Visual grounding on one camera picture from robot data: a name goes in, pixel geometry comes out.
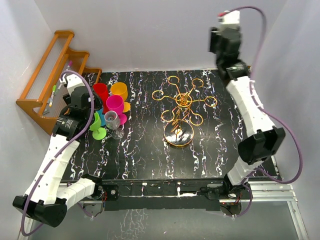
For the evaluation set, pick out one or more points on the magenta wine glass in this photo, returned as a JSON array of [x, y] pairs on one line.
[[116, 103]]

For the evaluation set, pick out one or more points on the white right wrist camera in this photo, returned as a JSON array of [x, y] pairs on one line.
[[229, 19]]

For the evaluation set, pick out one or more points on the blue wine glass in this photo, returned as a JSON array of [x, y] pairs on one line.
[[102, 117]]

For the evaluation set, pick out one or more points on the green cap marker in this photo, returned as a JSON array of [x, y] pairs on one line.
[[52, 96]]

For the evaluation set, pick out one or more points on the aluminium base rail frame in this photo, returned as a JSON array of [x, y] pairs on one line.
[[157, 194]]

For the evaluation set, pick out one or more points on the clear wine glass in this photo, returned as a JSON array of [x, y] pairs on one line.
[[113, 123]]

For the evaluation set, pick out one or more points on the green wine glass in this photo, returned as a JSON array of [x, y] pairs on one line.
[[98, 132]]

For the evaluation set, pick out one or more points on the yellow orange wine glass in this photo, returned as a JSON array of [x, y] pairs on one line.
[[120, 89]]

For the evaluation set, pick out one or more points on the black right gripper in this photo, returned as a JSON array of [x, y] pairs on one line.
[[214, 35]]

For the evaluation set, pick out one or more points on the wooden tiered shelf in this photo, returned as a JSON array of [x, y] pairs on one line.
[[34, 100]]

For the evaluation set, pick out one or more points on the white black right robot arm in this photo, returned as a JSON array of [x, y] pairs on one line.
[[263, 137]]

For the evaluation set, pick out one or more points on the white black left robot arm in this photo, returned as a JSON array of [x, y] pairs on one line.
[[55, 160]]

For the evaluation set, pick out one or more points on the gold wire glass rack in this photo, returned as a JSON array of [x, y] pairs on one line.
[[181, 120]]

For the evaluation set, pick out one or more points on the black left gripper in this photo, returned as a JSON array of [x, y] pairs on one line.
[[97, 106]]

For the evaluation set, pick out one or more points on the red wine glass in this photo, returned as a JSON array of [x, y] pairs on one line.
[[102, 91]]

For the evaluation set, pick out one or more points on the purple cap marker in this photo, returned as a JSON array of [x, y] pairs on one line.
[[69, 65]]

